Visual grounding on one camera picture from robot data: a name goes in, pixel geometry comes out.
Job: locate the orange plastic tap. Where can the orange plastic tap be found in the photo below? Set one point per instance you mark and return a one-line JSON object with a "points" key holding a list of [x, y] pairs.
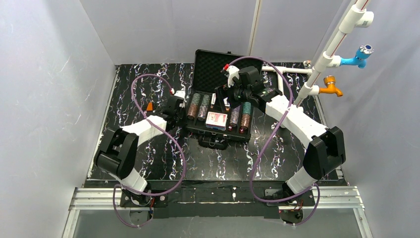
{"points": [[330, 87]]}

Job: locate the green chip stack in case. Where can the green chip stack in case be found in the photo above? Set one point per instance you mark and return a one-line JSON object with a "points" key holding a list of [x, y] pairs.
{"points": [[245, 117]]}

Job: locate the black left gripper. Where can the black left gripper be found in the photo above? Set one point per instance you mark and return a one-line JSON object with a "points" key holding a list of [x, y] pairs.
{"points": [[179, 111]]}

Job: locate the black poker set case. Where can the black poker set case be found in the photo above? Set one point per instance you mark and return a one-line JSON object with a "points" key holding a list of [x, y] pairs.
{"points": [[207, 75]]}

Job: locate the blue playing card deck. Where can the blue playing card deck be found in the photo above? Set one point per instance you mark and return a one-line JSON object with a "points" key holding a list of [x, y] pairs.
{"points": [[213, 100]]}

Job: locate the purple chip stack in case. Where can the purple chip stack in case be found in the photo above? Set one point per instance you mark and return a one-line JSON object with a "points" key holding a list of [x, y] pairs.
{"points": [[234, 118]]}

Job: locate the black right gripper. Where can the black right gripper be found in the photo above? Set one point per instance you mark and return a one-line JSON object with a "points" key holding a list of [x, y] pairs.
{"points": [[222, 99]]}

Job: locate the blue plastic tap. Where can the blue plastic tap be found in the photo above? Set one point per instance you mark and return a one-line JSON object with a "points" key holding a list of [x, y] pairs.
{"points": [[360, 58]]}

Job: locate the white pvc pipe frame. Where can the white pvc pipe frame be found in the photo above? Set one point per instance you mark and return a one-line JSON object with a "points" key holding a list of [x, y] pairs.
{"points": [[356, 16]]}

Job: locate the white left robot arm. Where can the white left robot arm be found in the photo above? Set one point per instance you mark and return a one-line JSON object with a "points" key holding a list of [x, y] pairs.
{"points": [[117, 150]]}

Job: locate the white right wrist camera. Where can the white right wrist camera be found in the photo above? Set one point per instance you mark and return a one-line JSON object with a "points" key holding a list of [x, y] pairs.
{"points": [[231, 72]]}

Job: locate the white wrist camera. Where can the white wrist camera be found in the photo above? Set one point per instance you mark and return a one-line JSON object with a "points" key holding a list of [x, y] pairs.
{"points": [[180, 94], [231, 72]]}

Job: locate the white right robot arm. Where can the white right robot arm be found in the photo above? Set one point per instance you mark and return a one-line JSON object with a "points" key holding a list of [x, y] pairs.
{"points": [[325, 149]]}

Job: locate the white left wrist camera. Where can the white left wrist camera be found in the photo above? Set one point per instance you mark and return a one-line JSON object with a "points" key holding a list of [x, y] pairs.
{"points": [[180, 94]]}

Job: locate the grey chip stack in case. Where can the grey chip stack in case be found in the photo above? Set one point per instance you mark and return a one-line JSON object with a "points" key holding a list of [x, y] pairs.
{"points": [[203, 109]]}

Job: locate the red playing card deck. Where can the red playing card deck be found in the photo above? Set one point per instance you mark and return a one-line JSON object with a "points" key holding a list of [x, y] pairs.
{"points": [[216, 120]]}

